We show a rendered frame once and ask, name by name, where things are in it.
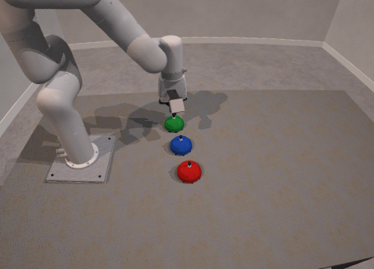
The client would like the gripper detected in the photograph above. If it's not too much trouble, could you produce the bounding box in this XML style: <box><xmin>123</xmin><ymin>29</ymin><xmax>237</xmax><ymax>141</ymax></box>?
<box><xmin>158</xmin><ymin>75</ymin><xmax>187</xmax><ymax>107</ymax></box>

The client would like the green dome bell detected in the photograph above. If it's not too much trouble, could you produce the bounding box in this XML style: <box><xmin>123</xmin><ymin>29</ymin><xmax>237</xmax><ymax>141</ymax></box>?
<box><xmin>164</xmin><ymin>115</ymin><xmax>184</xmax><ymax>133</ymax></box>

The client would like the red dome bell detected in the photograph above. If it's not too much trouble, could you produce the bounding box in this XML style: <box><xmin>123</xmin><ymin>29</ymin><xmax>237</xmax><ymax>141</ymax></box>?
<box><xmin>177</xmin><ymin>160</ymin><xmax>201</xmax><ymax>184</ymax></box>

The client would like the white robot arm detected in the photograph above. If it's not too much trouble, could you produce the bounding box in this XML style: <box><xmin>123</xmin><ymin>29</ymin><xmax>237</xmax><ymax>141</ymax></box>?
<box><xmin>0</xmin><ymin>0</ymin><xmax>187</xmax><ymax>170</ymax></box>

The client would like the blue dome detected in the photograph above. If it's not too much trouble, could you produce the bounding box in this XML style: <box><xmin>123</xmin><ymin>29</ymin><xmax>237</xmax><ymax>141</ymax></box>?
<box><xmin>170</xmin><ymin>135</ymin><xmax>192</xmax><ymax>156</ymax></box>

